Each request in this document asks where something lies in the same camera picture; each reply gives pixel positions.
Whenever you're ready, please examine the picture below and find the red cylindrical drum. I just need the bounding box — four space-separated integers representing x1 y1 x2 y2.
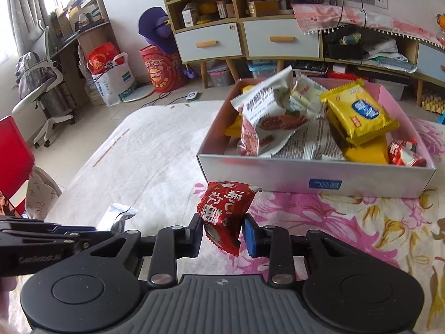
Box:
140 45 187 94

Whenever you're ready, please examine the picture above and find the pink cardboard box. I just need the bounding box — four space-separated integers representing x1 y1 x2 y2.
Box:
198 72 436 198

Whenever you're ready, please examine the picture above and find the pink clear snack packet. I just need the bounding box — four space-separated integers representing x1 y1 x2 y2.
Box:
237 117 259 157

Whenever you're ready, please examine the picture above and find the dark desk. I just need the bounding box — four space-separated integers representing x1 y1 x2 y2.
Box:
51 0 119 109

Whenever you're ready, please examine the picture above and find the red white candy packet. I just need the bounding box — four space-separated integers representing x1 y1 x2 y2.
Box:
388 139 427 167

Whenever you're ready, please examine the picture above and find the wooden tv cabinet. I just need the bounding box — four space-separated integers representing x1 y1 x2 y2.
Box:
164 0 444 90

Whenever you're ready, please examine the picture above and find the red white snack packet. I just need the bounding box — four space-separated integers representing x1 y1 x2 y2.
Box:
197 181 262 256

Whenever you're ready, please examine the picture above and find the red chair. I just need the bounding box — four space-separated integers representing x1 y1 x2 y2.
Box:
1 116 35 219

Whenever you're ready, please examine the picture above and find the yellow blue-label snack packet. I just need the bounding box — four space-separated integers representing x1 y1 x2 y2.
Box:
319 79 400 146

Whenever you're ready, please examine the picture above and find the white silver snack bag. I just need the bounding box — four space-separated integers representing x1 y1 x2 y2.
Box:
96 203 139 235

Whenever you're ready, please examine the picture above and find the grey white striped packet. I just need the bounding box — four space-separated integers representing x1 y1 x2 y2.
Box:
274 118 345 161

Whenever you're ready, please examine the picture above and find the white office chair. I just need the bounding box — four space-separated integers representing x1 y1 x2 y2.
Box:
12 25 75 149

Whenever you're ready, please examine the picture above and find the floral blanket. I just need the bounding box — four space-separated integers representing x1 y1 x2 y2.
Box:
35 101 444 333

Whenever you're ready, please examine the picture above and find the pink lace cloth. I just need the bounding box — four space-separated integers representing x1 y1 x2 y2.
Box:
292 4 444 49

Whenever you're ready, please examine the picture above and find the white brown biscuit packet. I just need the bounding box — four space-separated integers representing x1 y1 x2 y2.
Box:
231 67 318 158

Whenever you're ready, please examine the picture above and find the white shopping bag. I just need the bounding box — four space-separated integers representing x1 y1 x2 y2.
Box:
87 42 137 106

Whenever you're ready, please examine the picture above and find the yellow snack packet in box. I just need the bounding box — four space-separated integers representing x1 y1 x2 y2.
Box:
224 84 255 139

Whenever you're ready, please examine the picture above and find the red storage box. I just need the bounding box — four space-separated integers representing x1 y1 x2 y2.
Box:
326 64 359 80

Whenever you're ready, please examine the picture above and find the purple plush toy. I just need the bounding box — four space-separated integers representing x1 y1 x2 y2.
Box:
138 7 179 54

